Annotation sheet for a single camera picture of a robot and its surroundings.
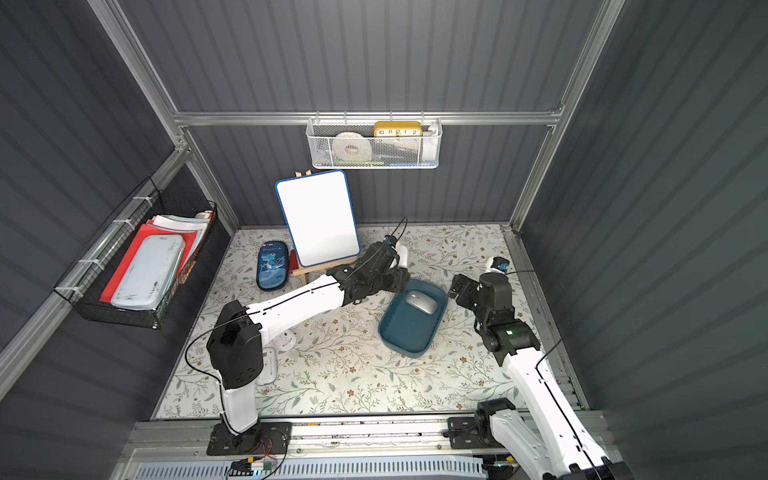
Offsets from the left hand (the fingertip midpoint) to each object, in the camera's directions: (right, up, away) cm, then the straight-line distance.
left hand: (407, 278), depth 84 cm
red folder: (-57, +11, -7) cm, 59 cm away
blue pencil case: (-46, +1, +20) cm, 51 cm away
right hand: (+18, -1, -6) cm, 19 cm away
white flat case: (-60, +3, -16) cm, 63 cm away
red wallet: (-37, +4, +15) cm, 41 cm away
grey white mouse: (+5, -9, +15) cm, 18 cm away
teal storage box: (0, -18, +8) cm, 19 cm away
